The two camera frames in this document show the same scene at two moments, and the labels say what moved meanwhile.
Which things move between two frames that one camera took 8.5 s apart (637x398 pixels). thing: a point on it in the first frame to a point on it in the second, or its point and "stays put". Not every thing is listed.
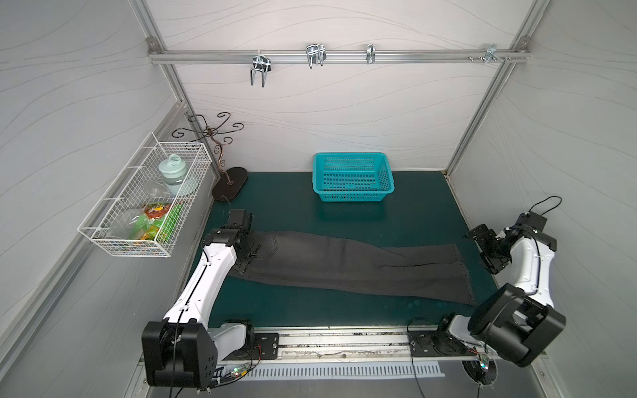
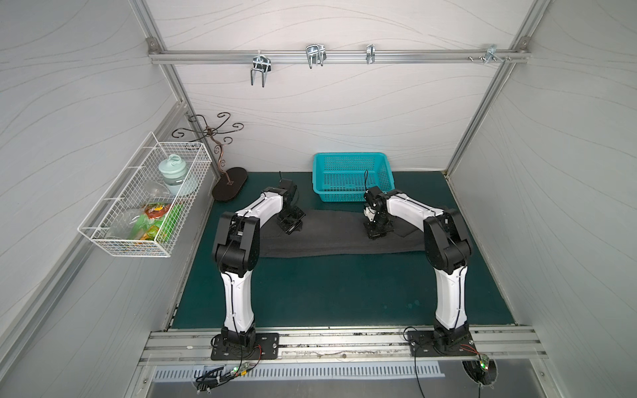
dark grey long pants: [433, 272] to [336, 232]
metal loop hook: [316, 54] stays put
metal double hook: [260, 63] stays put
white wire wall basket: [147, 206] stays put
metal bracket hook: [491, 53] stays put
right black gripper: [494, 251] to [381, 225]
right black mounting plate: [420, 345] stays put
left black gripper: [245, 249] to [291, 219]
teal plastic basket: [347, 177] stays put
